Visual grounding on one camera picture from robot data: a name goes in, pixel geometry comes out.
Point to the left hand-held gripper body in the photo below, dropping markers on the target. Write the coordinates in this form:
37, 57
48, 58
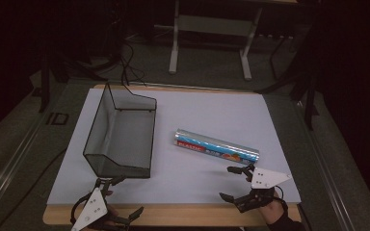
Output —
93, 205

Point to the plastic wrap box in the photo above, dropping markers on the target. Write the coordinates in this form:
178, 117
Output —
215, 147

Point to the white metal stand frame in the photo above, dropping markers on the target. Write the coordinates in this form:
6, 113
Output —
245, 61

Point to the black upright stand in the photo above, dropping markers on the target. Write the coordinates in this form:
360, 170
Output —
44, 83

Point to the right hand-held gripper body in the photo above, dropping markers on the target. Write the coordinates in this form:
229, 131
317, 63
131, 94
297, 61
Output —
266, 178

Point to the person's right hand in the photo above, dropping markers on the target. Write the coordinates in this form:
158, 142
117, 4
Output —
273, 211

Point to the white table mat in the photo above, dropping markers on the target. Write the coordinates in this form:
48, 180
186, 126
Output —
205, 112

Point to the person's left hand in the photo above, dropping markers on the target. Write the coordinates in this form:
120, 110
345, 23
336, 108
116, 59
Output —
111, 214

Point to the black tripod stand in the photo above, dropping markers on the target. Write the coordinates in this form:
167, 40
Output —
308, 96

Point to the metal floor rail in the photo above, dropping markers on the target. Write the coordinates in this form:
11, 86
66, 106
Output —
9, 163
324, 166

